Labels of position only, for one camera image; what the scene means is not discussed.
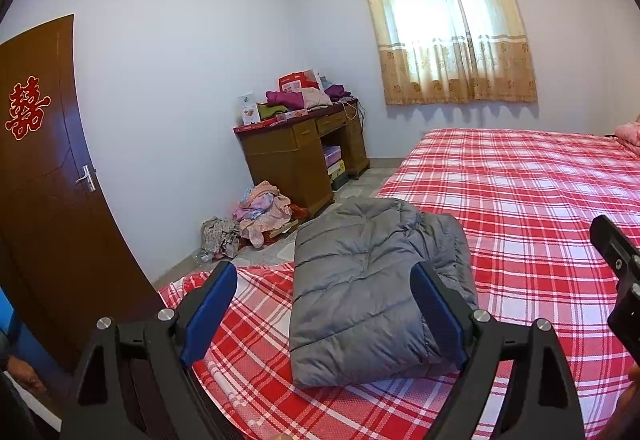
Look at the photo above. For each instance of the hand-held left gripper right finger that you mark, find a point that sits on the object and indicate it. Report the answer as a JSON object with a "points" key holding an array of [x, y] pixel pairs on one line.
{"points": [[440, 315]]}

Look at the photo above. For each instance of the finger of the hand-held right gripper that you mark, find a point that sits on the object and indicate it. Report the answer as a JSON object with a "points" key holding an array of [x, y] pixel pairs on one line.
{"points": [[612, 240]]}

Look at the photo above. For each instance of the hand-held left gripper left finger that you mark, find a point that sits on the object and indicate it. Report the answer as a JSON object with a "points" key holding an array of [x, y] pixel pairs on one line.
{"points": [[207, 315]]}

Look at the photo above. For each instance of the grey puffer jacket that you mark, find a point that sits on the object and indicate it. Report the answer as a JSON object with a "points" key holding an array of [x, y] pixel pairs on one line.
{"points": [[350, 280]]}

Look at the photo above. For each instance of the pile of grey patterned clothes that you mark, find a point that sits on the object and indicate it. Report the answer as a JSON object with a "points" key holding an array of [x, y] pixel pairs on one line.
{"points": [[220, 235]]}

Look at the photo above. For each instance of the pile of pastel clothes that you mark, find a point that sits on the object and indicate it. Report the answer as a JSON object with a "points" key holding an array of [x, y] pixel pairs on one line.
{"points": [[260, 215]]}

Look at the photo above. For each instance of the clear plastic bottle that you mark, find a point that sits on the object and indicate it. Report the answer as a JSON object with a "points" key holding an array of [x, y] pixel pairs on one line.
{"points": [[202, 256]]}

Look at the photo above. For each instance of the bed with red plaid sheet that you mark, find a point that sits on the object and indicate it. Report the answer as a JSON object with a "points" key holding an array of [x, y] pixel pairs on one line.
{"points": [[525, 180]]}

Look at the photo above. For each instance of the brown wooden desk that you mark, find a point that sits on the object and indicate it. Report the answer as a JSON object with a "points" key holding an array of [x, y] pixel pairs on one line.
{"points": [[275, 164]]}

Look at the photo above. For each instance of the yellow box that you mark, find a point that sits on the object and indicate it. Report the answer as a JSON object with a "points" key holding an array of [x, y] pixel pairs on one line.
{"points": [[337, 168]]}

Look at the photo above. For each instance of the brown wooden door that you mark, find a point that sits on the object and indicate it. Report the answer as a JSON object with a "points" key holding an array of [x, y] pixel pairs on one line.
{"points": [[50, 220]]}

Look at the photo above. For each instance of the purple box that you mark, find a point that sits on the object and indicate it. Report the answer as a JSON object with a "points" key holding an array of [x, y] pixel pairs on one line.
{"points": [[332, 155]]}

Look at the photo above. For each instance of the flat red box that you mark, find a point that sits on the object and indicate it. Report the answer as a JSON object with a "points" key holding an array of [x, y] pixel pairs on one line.
{"points": [[255, 125]]}

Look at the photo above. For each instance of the white printed box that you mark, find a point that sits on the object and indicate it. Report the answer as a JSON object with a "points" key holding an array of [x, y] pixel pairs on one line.
{"points": [[247, 109]]}

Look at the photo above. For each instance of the green folded garment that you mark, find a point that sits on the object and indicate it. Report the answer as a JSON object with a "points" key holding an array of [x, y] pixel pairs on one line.
{"points": [[270, 112]]}

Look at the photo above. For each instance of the beige floral window curtain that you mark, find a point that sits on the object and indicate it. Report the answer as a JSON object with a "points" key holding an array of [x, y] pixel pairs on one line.
{"points": [[450, 79]]}

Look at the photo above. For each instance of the magenta folded garment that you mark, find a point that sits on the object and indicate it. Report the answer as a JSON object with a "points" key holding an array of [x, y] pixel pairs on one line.
{"points": [[285, 98]]}

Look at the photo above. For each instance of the pale pink folded garment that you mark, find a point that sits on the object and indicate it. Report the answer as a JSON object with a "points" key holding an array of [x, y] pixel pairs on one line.
{"points": [[316, 97]]}

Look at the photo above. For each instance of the purple folded garment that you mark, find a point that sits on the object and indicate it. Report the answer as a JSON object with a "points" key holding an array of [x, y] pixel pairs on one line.
{"points": [[336, 90]]}

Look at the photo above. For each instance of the red cardboard box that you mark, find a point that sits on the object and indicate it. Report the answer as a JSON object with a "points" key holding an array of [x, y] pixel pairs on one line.
{"points": [[295, 80]]}

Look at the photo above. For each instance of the red paper door decoration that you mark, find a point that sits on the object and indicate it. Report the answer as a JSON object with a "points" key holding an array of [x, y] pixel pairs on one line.
{"points": [[25, 109]]}

